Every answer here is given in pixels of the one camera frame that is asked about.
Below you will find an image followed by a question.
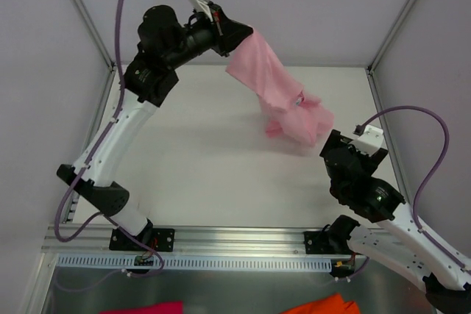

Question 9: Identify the pink t shirt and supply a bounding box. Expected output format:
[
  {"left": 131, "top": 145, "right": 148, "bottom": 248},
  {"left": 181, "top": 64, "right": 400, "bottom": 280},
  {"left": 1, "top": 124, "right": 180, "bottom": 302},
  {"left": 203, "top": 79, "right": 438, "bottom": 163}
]
[{"left": 226, "top": 31, "right": 334, "bottom": 147}]

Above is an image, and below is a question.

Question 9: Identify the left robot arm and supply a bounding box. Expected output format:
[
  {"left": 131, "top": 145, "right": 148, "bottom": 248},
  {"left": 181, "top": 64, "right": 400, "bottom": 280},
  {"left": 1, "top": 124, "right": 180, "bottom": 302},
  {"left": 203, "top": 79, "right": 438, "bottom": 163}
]
[{"left": 57, "top": 3, "right": 253, "bottom": 250}]

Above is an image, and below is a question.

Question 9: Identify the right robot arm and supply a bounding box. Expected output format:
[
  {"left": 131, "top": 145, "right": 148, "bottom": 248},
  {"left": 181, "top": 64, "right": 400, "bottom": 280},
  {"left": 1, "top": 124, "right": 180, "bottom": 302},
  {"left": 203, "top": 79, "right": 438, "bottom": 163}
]
[{"left": 320, "top": 125, "right": 470, "bottom": 313}]

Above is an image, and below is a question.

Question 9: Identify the orange t shirt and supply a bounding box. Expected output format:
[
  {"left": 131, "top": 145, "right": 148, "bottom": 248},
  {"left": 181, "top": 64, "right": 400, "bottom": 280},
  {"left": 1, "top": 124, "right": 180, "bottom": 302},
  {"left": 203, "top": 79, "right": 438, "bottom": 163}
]
[{"left": 284, "top": 293, "right": 361, "bottom": 314}]

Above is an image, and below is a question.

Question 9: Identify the red t shirt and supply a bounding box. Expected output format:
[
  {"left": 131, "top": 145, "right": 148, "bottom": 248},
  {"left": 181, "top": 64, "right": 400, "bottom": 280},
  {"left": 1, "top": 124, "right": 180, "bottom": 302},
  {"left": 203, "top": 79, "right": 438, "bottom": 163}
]
[{"left": 100, "top": 301, "right": 183, "bottom": 314}]

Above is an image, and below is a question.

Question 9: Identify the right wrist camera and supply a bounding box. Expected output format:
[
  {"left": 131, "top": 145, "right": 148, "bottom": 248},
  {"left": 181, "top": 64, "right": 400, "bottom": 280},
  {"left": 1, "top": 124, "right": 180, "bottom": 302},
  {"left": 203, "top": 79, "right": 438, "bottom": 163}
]
[{"left": 350, "top": 125, "right": 385, "bottom": 156}]

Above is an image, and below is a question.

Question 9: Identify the right aluminium frame post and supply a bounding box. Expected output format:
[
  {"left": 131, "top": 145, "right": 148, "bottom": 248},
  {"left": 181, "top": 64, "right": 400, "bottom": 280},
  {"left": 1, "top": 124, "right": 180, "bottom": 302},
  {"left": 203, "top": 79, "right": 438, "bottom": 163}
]
[{"left": 366, "top": 0, "right": 442, "bottom": 72}]

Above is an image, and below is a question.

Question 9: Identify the aluminium frame post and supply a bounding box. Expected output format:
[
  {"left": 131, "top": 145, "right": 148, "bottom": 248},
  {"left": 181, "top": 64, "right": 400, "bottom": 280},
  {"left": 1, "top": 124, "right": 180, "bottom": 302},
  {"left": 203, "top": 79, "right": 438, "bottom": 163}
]
[
  {"left": 51, "top": 0, "right": 118, "bottom": 72},
  {"left": 366, "top": 0, "right": 442, "bottom": 72}
]

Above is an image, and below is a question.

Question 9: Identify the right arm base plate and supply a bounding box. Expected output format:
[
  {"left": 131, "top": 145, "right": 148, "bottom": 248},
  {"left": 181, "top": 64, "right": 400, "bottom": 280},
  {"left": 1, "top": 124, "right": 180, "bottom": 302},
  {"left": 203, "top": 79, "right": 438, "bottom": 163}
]
[{"left": 303, "top": 224, "right": 353, "bottom": 255}]

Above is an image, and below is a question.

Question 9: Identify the left aluminium frame post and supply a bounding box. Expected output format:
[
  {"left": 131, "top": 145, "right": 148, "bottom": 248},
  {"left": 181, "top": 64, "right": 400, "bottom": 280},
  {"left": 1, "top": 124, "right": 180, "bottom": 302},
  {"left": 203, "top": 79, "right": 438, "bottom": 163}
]
[{"left": 51, "top": 0, "right": 118, "bottom": 72}]

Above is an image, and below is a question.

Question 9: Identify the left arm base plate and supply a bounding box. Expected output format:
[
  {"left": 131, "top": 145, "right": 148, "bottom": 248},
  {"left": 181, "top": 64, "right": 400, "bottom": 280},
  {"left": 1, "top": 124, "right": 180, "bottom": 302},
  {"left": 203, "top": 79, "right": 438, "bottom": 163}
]
[{"left": 108, "top": 227, "right": 175, "bottom": 252}]

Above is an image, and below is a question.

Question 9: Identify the aluminium mounting rail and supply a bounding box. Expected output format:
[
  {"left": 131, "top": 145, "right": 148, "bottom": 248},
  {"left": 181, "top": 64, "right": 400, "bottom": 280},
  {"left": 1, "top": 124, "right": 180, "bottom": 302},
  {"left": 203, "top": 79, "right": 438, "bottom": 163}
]
[{"left": 40, "top": 224, "right": 391, "bottom": 254}]

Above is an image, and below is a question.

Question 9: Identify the slotted cable duct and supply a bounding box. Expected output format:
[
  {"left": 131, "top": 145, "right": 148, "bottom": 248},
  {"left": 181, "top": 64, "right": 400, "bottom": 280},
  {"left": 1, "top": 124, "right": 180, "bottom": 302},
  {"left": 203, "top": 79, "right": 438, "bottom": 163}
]
[{"left": 56, "top": 254, "right": 332, "bottom": 273}]

